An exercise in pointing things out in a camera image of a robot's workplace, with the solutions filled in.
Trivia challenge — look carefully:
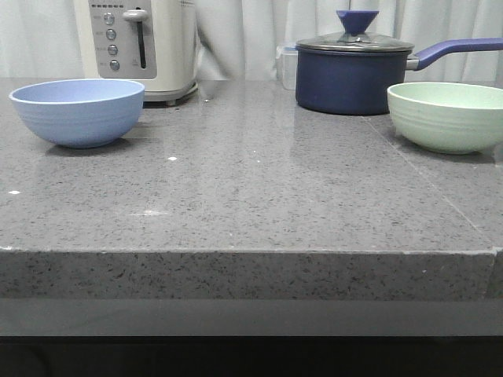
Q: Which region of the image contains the blue bowl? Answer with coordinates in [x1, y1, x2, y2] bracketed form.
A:
[9, 79, 145, 148]

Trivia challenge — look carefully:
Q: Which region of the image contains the clear plastic container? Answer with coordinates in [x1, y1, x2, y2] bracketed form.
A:
[276, 42, 298, 90]

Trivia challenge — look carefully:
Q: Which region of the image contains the green bowl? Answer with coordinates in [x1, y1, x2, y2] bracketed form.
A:
[387, 82, 502, 155]

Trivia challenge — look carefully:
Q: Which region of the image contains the glass pot lid blue knob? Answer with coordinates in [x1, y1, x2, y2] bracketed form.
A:
[296, 10, 414, 53]

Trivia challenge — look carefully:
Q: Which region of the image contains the cream white toaster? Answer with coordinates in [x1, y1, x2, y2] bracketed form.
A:
[73, 0, 197, 106]

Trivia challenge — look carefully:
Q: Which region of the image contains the white curtain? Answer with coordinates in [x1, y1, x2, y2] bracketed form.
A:
[1, 1, 502, 80]

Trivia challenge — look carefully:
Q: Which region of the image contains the dark blue saucepan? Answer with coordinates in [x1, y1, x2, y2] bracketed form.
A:
[296, 38, 502, 115]

